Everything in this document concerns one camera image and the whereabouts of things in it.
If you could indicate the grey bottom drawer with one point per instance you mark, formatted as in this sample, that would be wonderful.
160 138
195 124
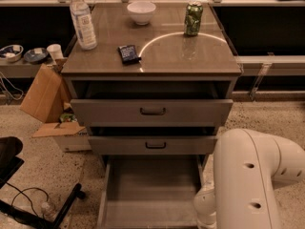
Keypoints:
150 192

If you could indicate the grey drawer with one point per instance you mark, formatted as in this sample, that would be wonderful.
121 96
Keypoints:
153 145
151 112
150 192

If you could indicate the dark blue snack packet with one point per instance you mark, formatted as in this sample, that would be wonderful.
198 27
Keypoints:
128 54

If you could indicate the blue patterned bowl left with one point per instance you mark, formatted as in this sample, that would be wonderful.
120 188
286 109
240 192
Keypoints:
11 53

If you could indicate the green snack bag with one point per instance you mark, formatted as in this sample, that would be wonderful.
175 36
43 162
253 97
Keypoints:
66 117

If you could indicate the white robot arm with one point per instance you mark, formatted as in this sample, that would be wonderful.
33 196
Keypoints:
248 167

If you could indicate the green soda can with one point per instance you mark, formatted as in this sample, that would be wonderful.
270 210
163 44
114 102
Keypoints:
193 16

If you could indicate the grey middle drawer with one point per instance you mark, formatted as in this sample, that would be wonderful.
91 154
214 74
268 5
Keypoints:
153 145

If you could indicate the white ceramic bowl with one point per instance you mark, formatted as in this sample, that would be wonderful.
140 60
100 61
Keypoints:
141 12

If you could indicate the white paper cup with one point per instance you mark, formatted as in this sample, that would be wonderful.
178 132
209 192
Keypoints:
55 51

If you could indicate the grey three-drawer cabinet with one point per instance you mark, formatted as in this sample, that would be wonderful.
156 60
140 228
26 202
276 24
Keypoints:
172 65

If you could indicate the blue patterned plate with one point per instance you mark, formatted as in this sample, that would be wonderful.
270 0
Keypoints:
36 56

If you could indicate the clear plastic water bottle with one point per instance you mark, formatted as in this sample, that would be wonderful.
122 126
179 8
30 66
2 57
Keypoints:
82 21

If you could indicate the brown cardboard box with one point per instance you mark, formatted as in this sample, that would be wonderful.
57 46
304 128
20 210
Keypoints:
47 96

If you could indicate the grey top drawer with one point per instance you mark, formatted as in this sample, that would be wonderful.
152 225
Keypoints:
151 112

